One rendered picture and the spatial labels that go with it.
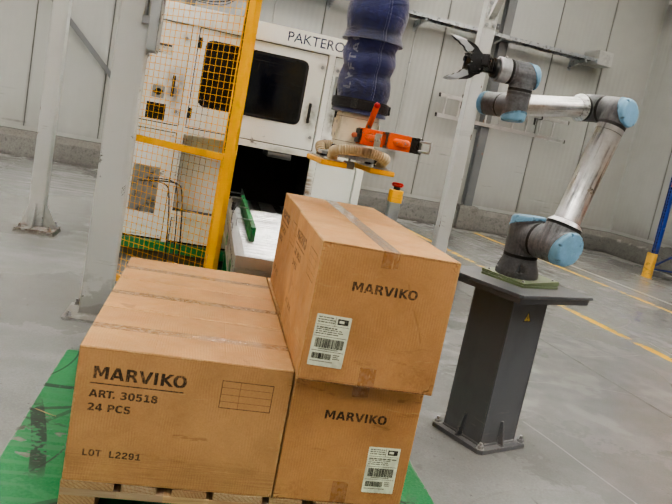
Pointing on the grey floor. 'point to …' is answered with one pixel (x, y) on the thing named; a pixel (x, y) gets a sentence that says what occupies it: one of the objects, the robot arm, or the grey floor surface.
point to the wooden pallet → (86, 493)
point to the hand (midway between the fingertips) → (447, 56)
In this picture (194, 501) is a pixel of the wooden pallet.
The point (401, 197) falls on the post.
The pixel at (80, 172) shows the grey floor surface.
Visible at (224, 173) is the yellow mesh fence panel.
